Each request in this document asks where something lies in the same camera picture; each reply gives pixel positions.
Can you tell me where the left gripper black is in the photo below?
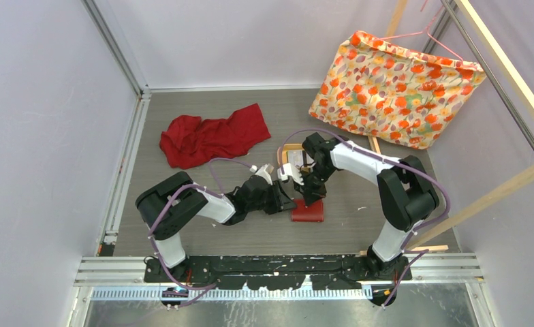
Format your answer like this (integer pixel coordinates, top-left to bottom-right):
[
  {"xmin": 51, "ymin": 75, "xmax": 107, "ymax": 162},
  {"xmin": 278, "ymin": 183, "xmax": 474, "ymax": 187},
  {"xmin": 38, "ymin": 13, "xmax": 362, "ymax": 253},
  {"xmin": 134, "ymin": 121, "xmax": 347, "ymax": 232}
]
[{"xmin": 247, "ymin": 180, "xmax": 296, "ymax": 215}]

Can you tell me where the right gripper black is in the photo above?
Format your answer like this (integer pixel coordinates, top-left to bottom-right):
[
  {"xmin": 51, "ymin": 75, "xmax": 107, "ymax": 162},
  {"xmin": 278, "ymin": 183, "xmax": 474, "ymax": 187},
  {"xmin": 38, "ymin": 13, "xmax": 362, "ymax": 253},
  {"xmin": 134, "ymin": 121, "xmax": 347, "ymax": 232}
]
[{"xmin": 293, "ymin": 164, "xmax": 336, "ymax": 206}]

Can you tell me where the yellow oval tray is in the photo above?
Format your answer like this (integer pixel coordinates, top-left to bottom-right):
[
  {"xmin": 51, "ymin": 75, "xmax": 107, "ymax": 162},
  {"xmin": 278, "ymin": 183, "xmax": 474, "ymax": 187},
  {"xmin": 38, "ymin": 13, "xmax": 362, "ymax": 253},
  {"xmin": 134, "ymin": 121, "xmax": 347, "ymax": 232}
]
[{"xmin": 277, "ymin": 143, "xmax": 309, "ymax": 168}]

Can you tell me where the pink clothes hanger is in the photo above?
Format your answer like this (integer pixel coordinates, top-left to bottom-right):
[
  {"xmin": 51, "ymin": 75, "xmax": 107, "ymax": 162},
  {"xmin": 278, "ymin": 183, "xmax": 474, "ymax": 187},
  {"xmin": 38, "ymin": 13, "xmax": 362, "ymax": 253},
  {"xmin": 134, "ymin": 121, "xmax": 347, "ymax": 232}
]
[{"xmin": 380, "ymin": 1, "xmax": 464, "ymax": 61}]

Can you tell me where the red cloth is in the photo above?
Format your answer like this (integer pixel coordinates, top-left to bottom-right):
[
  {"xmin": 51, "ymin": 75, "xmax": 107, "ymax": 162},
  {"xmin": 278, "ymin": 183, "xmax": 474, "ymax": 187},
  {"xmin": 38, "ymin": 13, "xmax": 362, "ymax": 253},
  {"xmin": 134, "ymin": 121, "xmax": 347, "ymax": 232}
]
[{"xmin": 159, "ymin": 104, "xmax": 271, "ymax": 170}]

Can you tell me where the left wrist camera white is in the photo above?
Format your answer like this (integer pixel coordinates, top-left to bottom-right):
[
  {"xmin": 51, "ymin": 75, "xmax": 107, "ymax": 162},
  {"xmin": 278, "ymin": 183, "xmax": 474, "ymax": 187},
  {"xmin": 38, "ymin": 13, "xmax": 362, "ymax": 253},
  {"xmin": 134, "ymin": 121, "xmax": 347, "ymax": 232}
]
[{"xmin": 249, "ymin": 163, "xmax": 274, "ymax": 185}]

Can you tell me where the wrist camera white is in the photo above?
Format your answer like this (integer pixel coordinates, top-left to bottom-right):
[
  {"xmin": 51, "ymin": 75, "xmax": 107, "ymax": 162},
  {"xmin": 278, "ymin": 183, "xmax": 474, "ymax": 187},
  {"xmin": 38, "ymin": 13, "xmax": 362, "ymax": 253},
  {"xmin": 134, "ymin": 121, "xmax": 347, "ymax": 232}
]
[
  {"xmin": 277, "ymin": 163, "xmax": 304, "ymax": 185},
  {"xmin": 249, "ymin": 163, "xmax": 274, "ymax": 185}
]

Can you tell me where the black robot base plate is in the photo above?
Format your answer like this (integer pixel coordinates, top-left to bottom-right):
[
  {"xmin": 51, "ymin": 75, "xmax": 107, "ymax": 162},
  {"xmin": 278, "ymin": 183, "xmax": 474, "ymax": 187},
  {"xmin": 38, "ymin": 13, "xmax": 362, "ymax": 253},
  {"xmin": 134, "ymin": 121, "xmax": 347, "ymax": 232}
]
[{"xmin": 143, "ymin": 254, "xmax": 412, "ymax": 291}]

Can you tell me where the white numbered card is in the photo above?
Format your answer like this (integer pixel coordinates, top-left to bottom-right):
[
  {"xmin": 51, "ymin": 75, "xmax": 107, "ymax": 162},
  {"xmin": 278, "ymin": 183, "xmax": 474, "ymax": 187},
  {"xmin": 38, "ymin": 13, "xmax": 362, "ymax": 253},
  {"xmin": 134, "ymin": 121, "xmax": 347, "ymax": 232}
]
[{"xmin": 287, "ymin": 150, "xmax": 307, "ymax": 167}]

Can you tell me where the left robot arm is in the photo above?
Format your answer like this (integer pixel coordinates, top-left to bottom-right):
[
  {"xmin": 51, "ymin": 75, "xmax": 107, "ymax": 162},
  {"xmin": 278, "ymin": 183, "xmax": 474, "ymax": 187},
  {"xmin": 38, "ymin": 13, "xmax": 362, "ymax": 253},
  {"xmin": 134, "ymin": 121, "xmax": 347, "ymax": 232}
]
[{"xmin": 135, "ymin": 171, "xmax": 297, "ymax": 282}]

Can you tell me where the floral fabric bag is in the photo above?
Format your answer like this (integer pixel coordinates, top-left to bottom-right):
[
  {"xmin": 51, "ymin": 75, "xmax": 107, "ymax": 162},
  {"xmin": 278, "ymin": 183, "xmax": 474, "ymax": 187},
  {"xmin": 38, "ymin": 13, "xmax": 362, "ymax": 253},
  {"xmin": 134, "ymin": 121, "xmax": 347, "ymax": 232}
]
[{"xmin": 309, "ymin": 31, "xmax": 486, "ymax": 150}]

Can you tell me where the wooden frame rack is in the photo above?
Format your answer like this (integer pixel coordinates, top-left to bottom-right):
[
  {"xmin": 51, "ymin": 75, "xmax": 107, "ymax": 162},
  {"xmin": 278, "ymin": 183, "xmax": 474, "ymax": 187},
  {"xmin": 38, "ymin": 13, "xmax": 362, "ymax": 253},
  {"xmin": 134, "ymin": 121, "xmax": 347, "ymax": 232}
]
[{"xmin": 366, "ymin": 1, "xmax": 534, "ymax": 259}]

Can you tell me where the red card holder wallet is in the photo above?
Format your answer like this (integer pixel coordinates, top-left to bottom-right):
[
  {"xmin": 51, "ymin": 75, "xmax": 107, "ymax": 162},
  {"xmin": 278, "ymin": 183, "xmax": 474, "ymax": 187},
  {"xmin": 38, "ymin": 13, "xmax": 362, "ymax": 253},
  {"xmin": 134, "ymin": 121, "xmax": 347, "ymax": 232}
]
[{"xmin": 291, "ymin": 199, "xmax": 324, "ymax": 223}]

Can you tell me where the aluminium frame rail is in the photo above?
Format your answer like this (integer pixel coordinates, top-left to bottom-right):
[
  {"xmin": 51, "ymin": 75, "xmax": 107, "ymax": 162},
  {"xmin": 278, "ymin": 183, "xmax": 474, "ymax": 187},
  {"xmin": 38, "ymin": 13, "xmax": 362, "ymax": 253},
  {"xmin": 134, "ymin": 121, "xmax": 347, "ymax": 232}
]
[{"xmin": 73, "ymin": 0, "xmax": 534, "ymax": 327}]

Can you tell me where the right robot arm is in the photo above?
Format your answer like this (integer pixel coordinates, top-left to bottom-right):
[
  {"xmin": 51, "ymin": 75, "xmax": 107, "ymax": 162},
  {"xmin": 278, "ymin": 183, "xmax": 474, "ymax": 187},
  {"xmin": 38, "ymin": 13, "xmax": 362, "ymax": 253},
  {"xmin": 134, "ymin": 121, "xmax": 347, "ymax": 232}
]
[{"xmin": 294, "ymin": 133, "xmax": 439, "ymax": 280}]

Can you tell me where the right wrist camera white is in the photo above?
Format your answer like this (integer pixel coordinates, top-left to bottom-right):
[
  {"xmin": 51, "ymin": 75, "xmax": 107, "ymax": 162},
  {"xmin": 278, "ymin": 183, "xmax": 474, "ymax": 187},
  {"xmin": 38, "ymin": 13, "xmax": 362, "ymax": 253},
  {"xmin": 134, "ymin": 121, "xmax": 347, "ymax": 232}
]
[{"xmin": 277, "ymin": 163, "xmax": 304, "ymax": 185}]

